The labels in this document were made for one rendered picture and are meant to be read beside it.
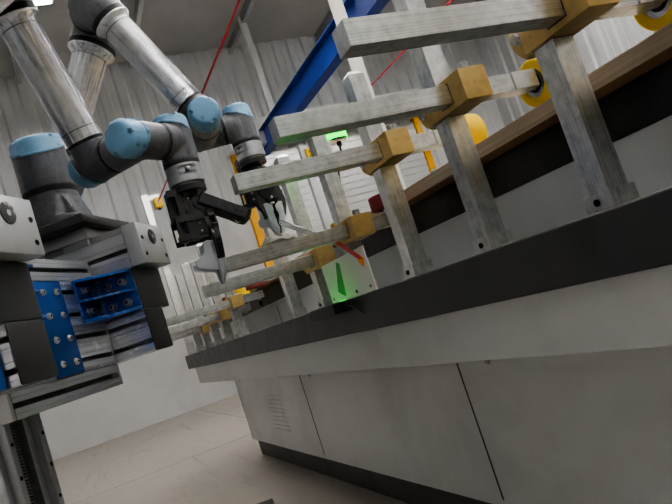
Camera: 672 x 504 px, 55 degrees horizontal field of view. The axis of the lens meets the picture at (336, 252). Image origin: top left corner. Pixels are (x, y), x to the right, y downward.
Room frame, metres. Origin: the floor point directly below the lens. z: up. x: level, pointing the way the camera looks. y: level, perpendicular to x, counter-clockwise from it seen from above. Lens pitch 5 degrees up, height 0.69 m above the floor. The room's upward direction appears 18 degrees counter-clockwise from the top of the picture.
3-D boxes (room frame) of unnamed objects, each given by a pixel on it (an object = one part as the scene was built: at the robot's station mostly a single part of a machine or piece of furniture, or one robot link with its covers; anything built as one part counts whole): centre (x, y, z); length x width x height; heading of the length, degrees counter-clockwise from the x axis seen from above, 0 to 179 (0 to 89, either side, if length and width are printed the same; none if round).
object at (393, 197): (1.25, -0.14, 0.89); 0.03 x 0.03 x 0.48; 24
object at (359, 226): (1.46, -0.05, 0.85); 0.13 x 0.06 x 0.05; 24
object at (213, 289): (1.63, 0.13, 0.82); 0.43 x 0.03 x 0.04; 114
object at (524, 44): (0.78, -0.35, 0.95); 0.13 x 0.06 x 0.05; 24
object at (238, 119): (1.65, 0.14, 1.22); 0.09 x 0.08 x 0.11; 104
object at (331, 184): (1.48, -0.04, 0.88); 0.03 x 0.03 x 0.48; 24
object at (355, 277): (1.50, 0.00, 0.75); 0.26 x 0.01 x 0.10; 24
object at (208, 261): (1.29, 0.25, 0.86); 0.06 x 0.03 x 0.09; 114
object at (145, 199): (3.84, 0.96, 1.20); 0.11 x 0.09 x 1.00; 114
